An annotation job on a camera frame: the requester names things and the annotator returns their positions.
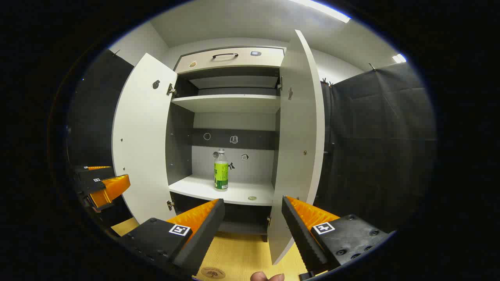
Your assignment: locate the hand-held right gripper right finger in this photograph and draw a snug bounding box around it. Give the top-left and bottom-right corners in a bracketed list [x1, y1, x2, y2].
[281, 196, 395, 276]

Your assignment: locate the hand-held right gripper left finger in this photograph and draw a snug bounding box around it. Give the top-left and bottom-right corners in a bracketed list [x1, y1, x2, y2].
[117, 198, 226, 277]

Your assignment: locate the white cabinet door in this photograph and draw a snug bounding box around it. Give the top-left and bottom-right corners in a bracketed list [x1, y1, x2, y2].
[111, 53, 178, 225]
[267, 29, 325, 266]

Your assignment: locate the green label plastic bottle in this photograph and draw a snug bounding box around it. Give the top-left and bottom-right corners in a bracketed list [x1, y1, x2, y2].
[214, 148, 229, 192]

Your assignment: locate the white cabinet shelf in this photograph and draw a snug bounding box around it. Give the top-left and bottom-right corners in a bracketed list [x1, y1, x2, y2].
[169, 174, 275, 206]
[171, 94, 281, 114]

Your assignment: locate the white cabinet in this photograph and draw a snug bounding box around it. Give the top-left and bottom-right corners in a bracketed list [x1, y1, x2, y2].
[166, 46, 288, 237]

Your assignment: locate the beige cabinet drawer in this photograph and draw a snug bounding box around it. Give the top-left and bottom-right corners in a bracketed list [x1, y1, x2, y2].
[174, 47, 286, 75]

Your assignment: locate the long ceiling light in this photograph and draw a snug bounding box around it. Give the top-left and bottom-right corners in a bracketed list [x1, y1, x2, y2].
[287, 0, 352, 23]

